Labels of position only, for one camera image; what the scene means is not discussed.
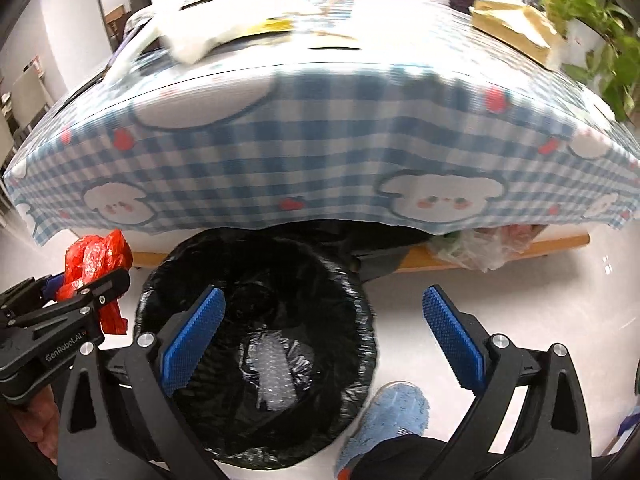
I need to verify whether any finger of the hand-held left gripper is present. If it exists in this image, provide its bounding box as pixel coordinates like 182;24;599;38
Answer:
10;266;132;341
0;274;66;328

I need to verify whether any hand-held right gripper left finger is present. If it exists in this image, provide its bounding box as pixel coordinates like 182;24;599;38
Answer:
57;285;227;480

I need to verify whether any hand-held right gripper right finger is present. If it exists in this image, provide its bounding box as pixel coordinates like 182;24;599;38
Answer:
424;285;593;480

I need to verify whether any red plastic bag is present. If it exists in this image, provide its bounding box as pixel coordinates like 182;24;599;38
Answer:
56;229;135;336

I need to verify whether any trash bin with black liner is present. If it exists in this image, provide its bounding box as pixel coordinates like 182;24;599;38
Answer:
132;227;383;471

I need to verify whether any person's left hand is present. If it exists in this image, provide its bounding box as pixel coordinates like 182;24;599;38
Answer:
17;385;63;466

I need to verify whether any clear bubble wrap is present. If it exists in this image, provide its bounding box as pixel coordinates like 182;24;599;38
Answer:
240;332;301;411

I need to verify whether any clear crumpled plastic bag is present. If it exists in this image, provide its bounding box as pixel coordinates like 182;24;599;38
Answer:
430;225;543;273

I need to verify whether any blue fuzzy right slipper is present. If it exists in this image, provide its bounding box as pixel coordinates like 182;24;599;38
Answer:
335;380;431;480

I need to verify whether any beige dining chair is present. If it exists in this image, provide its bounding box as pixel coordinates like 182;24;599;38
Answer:
11;67;52;128

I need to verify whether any blue checked printed tablecloth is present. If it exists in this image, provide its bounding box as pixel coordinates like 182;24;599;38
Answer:
2;0;640;248

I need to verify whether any wooden side cabinet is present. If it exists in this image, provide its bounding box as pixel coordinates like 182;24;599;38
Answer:
105;5;126;41

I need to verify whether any white plastic bag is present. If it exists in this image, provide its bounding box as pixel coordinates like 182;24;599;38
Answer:
107;0;321;68

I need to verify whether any yellow packet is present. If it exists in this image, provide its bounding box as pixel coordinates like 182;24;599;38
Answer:
247;16;293;37

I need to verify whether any potted green plant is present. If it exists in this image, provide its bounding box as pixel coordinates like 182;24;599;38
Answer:
542;0;640;121

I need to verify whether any gold tissue box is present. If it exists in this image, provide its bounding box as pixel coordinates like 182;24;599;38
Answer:
470;0;563;66

